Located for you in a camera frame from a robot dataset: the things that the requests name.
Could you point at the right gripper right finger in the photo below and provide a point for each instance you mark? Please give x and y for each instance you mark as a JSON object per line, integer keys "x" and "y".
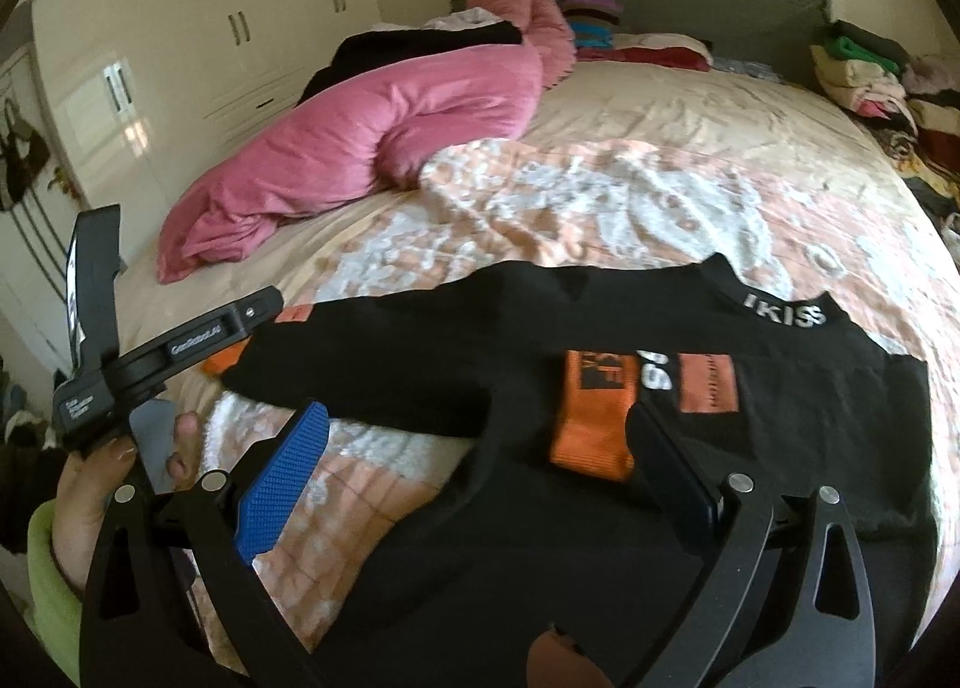
{"x": 691, "y": 503}

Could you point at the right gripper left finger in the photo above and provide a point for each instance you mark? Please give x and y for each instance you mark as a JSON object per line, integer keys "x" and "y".
{"x": 269, "y": 479}

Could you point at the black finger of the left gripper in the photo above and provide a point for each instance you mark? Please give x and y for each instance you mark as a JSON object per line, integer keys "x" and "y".
{"x": 193, "y": 341}

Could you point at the black orange knit sweater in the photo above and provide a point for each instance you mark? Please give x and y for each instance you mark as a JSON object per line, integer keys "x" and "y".
{"x": 553, "y": 519}

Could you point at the pile of folded clothes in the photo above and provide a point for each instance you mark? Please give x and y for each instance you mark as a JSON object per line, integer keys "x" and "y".
{"x": 910, "y": 105}

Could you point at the person's left hand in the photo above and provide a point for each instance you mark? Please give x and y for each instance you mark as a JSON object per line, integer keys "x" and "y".
{"x": 87, "y": 484}

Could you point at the green sleeve cuff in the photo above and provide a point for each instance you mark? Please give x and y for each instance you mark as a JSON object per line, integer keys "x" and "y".
{"x": 56, "y": 612}

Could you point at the peach floral bedspread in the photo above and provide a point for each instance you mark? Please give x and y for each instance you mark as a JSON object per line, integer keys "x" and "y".
{"x": 633, "y": 166}

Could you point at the white wardrobe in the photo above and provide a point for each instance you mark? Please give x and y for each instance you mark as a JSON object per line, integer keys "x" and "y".
{"x": 128, "y": 102}

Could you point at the pink duvet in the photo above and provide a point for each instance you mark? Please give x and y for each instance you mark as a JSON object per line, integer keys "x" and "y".
{"x": 372, "y": 132}

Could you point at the black garment on duvet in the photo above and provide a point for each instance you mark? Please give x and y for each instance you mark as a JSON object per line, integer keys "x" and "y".
{"x": 364, "y": 52}

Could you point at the red white garment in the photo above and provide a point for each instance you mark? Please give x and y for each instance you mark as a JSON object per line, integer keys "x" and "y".
{"x": 671, "y": 50}

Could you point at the striped colourful cloth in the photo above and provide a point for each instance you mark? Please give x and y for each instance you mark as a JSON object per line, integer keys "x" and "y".
{"x": 593, "y": 22}

